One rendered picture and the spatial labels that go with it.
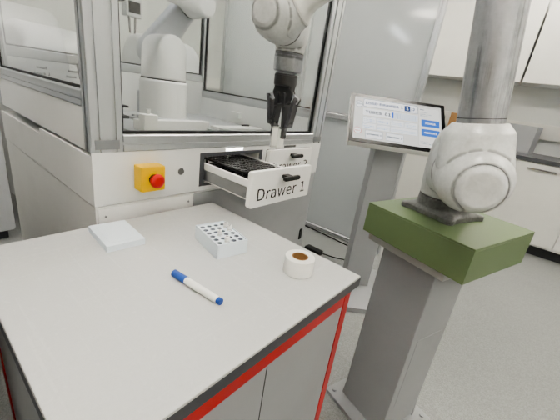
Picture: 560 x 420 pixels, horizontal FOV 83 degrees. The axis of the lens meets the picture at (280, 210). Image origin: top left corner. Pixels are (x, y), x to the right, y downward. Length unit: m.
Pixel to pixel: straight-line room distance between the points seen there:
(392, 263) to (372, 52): 1.89
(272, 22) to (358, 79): 1.90
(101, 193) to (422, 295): 0.97
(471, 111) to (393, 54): 1.84
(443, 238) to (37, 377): 0.86
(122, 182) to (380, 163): 1.38
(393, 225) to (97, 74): 0.88
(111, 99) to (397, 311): 1.05
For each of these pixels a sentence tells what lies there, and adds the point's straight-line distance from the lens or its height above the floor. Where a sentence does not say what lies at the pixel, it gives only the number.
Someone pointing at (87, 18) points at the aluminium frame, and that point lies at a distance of 0.91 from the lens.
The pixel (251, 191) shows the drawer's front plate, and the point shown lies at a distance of 0.92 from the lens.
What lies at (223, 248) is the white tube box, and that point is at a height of 0.79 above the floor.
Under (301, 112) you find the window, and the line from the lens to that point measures 1.44.
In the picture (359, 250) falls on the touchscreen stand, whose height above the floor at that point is 0.29.
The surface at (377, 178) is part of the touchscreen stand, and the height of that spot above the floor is 0.76.
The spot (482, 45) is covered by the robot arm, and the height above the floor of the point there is 1.30.
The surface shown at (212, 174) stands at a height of 0.87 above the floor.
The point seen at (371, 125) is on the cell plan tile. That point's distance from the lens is 1.83.
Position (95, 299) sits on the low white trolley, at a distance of 0.68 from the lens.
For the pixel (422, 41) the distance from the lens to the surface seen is 2.61.
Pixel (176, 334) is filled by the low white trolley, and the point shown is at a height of 0.76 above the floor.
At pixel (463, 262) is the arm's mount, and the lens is 0.92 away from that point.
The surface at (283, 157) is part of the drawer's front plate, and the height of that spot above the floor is 0.90.
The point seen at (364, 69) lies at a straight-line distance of 2.72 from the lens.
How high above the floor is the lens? 1.15
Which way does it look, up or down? 20 degrees down
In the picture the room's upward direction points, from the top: 8 degrees clockwise
